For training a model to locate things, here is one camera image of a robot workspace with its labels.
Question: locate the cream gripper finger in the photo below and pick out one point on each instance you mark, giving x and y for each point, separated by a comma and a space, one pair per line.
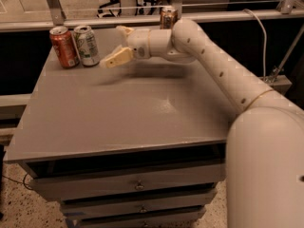
124, 31
118, 57

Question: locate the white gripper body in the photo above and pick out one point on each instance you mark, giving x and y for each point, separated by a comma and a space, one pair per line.
138, 43

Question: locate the white green 7up can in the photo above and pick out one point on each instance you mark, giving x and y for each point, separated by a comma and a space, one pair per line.
87, 46

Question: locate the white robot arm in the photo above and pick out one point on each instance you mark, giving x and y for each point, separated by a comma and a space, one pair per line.
265, 144

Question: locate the brown gold soda can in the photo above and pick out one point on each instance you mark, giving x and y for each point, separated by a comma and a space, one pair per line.
169, 16

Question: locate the red coke can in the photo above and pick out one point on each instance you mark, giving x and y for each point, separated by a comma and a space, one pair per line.
62, 42

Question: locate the grey drawer cabinet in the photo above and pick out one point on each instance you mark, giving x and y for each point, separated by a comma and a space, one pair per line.
147, 113

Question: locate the top drawer with knob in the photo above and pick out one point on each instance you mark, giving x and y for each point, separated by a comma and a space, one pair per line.
128, 180

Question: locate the drawer with knob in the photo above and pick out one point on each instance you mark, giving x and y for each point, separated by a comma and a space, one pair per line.
139, 203
128, 180

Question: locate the middle drawer with knob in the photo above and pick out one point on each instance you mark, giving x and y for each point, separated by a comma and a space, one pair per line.
139, 203

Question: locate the bottom drawer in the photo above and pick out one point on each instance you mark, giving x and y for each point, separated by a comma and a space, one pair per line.
145, 220

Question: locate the metal frame rail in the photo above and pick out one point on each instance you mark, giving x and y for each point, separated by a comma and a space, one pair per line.
154, 20

